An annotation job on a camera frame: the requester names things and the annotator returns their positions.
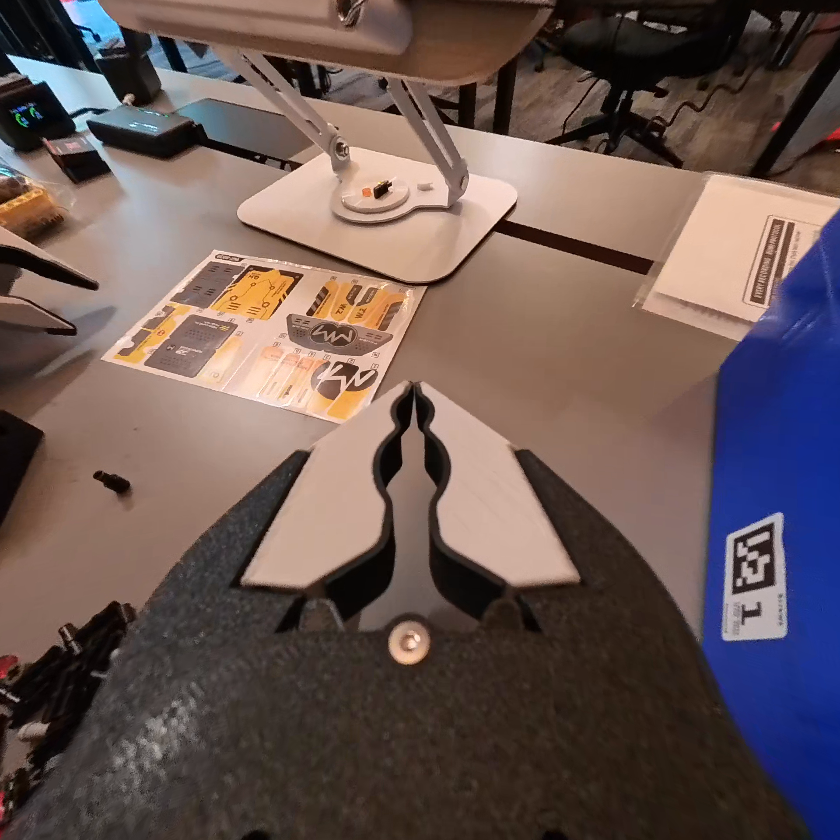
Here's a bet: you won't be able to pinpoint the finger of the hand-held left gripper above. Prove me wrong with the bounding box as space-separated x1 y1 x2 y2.
0 225 101 291
0 294 80 337

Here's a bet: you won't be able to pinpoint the black power strip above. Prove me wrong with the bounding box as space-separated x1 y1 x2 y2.
87 107 199 160

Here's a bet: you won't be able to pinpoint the black device with display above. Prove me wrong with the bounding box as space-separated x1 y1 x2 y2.
0 75 77 153

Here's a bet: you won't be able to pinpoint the white paper document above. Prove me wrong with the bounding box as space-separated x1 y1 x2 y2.
633 172 840 342

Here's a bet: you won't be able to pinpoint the black perforated block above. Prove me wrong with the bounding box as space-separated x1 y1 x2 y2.
0 410 45 522

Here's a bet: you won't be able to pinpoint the yellow grey sticker sheet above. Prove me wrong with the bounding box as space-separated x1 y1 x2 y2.
101 249 427 422

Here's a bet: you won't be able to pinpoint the bag of yellow parts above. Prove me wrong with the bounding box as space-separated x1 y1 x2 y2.
0 164 70 242

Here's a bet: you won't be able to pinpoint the pile of small connector pins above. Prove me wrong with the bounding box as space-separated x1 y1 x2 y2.
0 600 137 828

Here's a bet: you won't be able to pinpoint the blue plastic bin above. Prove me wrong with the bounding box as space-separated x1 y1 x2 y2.
701 210 840 840

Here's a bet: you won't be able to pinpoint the black box red label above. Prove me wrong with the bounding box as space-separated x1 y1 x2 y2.
42 133 112 185

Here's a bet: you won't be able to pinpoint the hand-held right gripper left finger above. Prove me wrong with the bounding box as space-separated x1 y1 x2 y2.
240 381 416 590

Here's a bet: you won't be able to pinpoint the white wooden book stand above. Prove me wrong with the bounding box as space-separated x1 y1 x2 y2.
98 0 559 285

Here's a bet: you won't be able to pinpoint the wooden table black legs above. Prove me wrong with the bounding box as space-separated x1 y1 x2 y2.
748 0 840 179

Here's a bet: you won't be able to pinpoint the black holder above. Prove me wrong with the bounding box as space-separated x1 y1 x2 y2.
97 26 163 106

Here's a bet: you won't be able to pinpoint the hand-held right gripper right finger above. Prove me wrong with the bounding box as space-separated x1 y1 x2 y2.
415 381 583 589

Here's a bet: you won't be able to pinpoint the black office chair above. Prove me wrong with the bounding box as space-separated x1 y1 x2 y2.
545 0 752 168

